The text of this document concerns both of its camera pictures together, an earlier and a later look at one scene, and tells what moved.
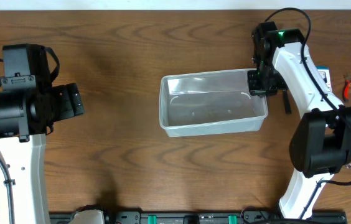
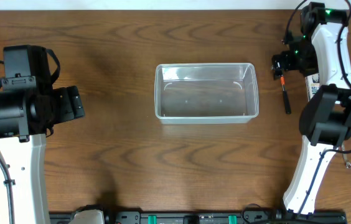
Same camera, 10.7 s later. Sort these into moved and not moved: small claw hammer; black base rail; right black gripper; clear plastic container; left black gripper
Moved: right black gripper; clear plastic container
Not moved: left black gripper; black base rail; small claw hammer
